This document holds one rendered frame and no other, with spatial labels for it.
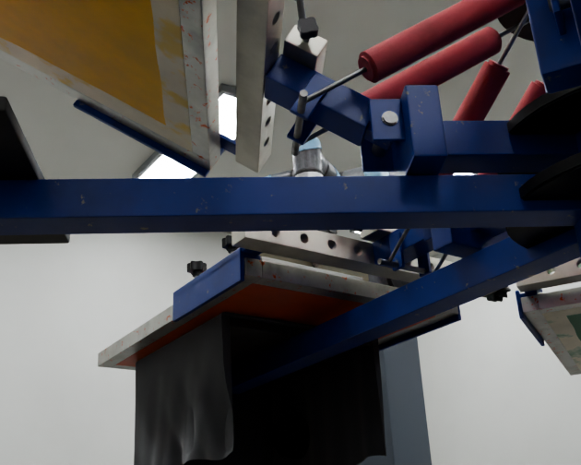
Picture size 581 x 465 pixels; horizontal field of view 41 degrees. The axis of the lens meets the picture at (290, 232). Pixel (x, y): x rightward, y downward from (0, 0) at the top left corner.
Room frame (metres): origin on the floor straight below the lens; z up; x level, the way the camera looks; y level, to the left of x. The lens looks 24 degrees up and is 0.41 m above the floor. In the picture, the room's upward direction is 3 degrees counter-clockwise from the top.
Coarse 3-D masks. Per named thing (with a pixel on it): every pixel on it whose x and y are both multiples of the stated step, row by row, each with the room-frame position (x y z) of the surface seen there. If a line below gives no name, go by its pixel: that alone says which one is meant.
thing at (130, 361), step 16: (256, 288) 1.52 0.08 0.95; (272, 288) 1.53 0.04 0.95; (224, 304) 1.62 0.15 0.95; (240, 304) 1.62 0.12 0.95; (256, 304) 1.63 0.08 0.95; (272, 304) 1.64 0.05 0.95; (288, 304) 1.64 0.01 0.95; (304, 304) 1.65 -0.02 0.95; (320, 304) 1.65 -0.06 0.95; (336, 304) 1.66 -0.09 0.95; (192, 320) 1.72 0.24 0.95; (288, 320) 1.76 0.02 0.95; (304, 320) 1.76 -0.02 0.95; (176, 336) 1.84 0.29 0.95; (144, 352) 1.97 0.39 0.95
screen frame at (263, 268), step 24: (264, 264) 1.47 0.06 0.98; (240, 288) 1.52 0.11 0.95; (288, 288) 1.53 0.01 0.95; (312, 288) 1.54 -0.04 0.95; (336, 288) 1.57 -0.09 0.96; (360, 288) 1.61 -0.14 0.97; (384, 288) 1.65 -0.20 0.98; (168, 312) 1.73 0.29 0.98; (456, 312) 1.77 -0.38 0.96; (144, 336) 1.83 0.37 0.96; (120, 360) 2.03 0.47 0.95
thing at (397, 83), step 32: (480, 0) 0.96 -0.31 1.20; (512, 0) 0.98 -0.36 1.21; (416, 32) 0.95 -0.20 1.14; (448, 32) 0.96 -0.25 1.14; (480, 32) 1.09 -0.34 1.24; (384, 64) 0.95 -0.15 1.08; (416, 64) 1.09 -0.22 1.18; (448, 64) 1.09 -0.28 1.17; (384, 96) 1.07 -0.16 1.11; (480, 96) 1.18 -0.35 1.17
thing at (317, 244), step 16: (240, 240) 1.36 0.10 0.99; (256, 240) 1.36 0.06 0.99; (272, 240) 1.38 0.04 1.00; (288, 240) 1.40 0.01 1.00; (304, 240) 1.44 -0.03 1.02; (320, 240) 1.45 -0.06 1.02; (336, 240) 1.47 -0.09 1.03; (352, 240) 1.50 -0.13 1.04; (288, 256) 1.46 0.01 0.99; (304, 256) 1.46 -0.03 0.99; (320, 256) 1.47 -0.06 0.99; (336, 256) 1.47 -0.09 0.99; (352, 256) 1.49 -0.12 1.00; (368, 256) 1.52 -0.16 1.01; (368, 272) 1.57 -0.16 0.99; (384, 272) 1.57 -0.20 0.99; (400, 272) 1.58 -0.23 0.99; (416, 272) 1.59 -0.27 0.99
